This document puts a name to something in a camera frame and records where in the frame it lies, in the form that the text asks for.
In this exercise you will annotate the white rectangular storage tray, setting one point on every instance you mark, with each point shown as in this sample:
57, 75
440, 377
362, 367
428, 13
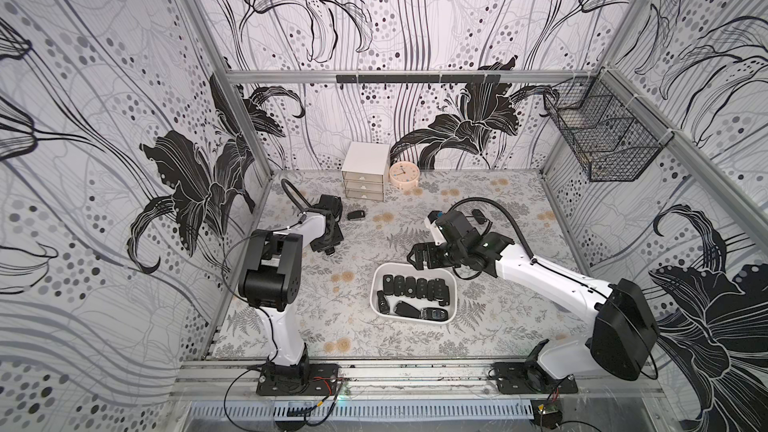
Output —
406, 269

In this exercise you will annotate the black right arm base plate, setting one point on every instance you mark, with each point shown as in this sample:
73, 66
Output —
513, 378

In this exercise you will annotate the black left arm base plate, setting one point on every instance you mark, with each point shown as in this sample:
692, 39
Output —
313, 379

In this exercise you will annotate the black flip key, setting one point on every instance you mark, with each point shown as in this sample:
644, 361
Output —
479, 216
388, 287
442, 293

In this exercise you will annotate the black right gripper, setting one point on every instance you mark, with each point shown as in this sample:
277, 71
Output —
434, 250

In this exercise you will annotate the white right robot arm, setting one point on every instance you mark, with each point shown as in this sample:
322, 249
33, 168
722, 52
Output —
622, 330

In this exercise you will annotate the black wire wall basket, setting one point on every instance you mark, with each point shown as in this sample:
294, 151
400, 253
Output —
601, 123

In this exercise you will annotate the white mini drawer cabinet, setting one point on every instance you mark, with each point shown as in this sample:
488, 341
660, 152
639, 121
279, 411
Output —
364, 171

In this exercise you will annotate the pink round alarm clock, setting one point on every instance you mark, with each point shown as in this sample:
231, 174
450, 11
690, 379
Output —
404, 175

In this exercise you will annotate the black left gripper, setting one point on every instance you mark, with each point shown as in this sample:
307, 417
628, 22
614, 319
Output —
336, 239

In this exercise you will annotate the silver edged smart key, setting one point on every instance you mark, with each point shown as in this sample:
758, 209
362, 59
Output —
435, 314

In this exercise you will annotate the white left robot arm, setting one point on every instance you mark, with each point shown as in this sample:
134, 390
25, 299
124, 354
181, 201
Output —
272, 272

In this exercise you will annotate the black mercedes key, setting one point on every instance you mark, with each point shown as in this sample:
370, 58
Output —
382, 303

